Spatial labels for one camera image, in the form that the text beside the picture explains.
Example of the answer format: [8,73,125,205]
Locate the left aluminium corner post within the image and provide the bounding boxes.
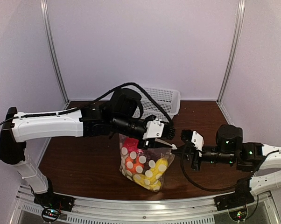
[40,0,69,104]

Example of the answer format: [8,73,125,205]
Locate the white zip slider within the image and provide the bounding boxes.
[171,144,178,150]

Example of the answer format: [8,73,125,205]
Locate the red fake food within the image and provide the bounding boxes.
[121,138,139,153]

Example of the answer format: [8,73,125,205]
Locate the clear zip top bag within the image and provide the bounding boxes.
[119,134,175,187]

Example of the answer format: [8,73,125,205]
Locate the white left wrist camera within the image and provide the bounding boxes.
[142,118,176,140]

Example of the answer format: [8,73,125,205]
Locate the white plastic perforated basket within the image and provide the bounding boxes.
[129,86,181,122]

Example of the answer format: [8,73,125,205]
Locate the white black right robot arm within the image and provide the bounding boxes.
[171,125,281,206]

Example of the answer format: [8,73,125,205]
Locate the aluminium front rail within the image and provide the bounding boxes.
[8,185,281,224]

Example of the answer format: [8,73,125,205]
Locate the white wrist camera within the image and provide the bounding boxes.
[181,130,204,157]
[142,118,176,140]

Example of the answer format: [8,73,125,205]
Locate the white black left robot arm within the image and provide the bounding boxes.
[0,88,176,207]

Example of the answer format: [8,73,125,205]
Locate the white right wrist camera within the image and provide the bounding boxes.
[181,130,204,157]

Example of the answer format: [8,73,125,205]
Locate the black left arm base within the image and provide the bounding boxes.
[32,191,75,212]

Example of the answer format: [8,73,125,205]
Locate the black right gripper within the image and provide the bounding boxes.
[171,144,235,172]

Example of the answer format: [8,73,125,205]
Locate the aluminium corner post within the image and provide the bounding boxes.
[40,0,69,104]
[217,0,246,105]

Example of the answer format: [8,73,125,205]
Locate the orange fake food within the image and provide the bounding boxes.
[125,156,144,174]

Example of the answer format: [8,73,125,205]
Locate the right aluminium corner post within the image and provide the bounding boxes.
[217,0,246,105]

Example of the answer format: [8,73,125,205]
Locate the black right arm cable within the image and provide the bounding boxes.
[180,149,260,192]

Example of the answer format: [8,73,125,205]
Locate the yellow fake banana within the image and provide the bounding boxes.
[133,158,169,192]

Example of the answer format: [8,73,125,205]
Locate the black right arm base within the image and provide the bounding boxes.
[214,192,254,211]

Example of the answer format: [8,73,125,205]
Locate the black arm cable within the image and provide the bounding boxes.
[180,149,260,192]
[21,82,176,131]

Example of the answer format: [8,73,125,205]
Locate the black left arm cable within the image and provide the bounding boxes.
[21,82,176,131]

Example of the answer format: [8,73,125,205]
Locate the purple fake grapes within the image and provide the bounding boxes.
[142,149,159,161]

